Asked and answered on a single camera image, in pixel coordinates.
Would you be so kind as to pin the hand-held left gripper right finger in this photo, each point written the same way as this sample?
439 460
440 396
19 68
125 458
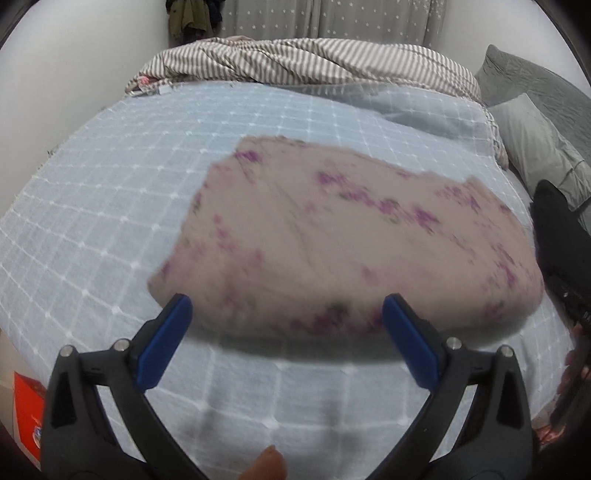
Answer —
411 339

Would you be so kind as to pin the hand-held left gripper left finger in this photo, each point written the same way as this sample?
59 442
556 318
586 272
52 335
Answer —
167 336

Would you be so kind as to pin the pink floral cloth garment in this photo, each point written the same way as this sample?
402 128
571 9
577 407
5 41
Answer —
323 240

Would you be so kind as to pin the dark hanging clothes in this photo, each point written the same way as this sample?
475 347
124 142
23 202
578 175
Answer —
189 18

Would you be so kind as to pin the person's right hand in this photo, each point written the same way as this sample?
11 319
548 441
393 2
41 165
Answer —
577 360

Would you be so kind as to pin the person's left hand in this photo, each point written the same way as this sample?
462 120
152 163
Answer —
268 466

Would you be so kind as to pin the light grey pillow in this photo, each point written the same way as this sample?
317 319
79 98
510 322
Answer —
540 138

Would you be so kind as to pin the red cardboard box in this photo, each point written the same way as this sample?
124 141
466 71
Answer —
28 415

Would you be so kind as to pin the blue grid bed sheet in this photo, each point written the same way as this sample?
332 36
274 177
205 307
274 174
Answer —
115 184

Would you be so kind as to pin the dark grey quilted pillow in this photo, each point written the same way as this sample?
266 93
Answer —
531 78

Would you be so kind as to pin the small pink object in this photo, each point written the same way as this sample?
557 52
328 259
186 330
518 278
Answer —
145 82

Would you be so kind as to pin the striped duvet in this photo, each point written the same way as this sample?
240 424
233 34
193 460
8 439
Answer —
323 60

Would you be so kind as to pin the grey star-print curtain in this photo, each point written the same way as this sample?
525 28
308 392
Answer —
332 18

